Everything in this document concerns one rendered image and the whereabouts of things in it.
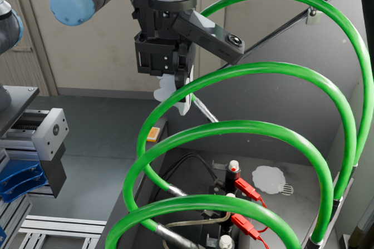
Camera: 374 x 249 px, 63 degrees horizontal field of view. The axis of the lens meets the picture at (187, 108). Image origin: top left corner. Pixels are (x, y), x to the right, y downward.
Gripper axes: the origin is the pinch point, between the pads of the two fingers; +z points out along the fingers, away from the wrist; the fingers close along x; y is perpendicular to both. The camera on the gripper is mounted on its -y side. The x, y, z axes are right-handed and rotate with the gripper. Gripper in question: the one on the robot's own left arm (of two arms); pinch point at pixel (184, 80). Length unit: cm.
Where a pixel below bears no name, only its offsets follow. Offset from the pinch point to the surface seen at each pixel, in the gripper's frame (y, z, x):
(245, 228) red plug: -9.4, 29.4, 7.6
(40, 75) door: 214, -78, -44
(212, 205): -25.7, 17.9, 26.1
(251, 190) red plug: -7.4, 25.4, 0.8
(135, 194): 20.1, 20.4, 9.5
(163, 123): 28.4, 5.7, -11.6
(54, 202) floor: 153, 22, -7
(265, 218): -28.6, 20.5, 23.1
